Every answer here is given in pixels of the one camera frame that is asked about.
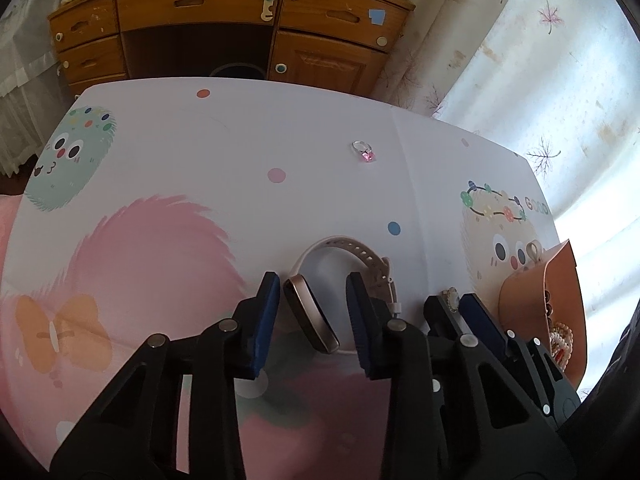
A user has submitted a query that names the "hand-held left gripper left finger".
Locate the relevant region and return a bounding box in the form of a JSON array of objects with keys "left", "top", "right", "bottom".
[{"left": 49, "top": 271, "right": 281, "bottom": 480}]

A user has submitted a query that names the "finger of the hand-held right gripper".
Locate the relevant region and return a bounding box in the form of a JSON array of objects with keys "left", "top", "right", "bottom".
[
  {"left": 424, "top": 294, "right": 466, "bottom": 346},
  {"left": 459, "top": 293, "right": 527, "bottom": 362}
]

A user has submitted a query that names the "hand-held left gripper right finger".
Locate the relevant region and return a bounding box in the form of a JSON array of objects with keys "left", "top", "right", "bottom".
[{"left": 346, "top": 271, "right": 577, "bottom": 480}]

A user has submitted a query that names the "brown leather jewelry box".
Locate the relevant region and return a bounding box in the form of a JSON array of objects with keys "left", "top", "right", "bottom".
[{"left": 496, "top": 239, "right": 587, "bottom": 391}]

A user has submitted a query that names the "white pearl necklace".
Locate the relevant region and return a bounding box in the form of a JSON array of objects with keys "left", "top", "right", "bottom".
[{"left": 549, "top": 322, "right": 576, "bottom": 356}]

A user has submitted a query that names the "pink smart watch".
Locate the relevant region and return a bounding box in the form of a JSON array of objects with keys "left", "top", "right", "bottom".
[{"left": 282, "top": 235, "right": 403, "bottom": 358}]

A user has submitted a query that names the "white floral curtain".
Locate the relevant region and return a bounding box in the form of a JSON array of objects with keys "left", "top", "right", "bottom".
[{"left": 370, "top": 0, "right": 640, "bottom": 321}]

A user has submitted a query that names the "wooden desk with drawers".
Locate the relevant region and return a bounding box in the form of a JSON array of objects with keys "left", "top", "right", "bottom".
[{"left": 47, "top": 0, "right": 416, "bottom": 103}]

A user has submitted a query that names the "white lace cover cloth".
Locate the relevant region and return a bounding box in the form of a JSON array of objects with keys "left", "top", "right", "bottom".
[{"left": 0, "top": 0, "right": 68, "bottom": 178}]

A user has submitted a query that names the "pink stone ring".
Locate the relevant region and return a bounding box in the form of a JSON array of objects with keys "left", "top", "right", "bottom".
[{"left": 351, "top": 140, "right": 377, "bottom": 165}]

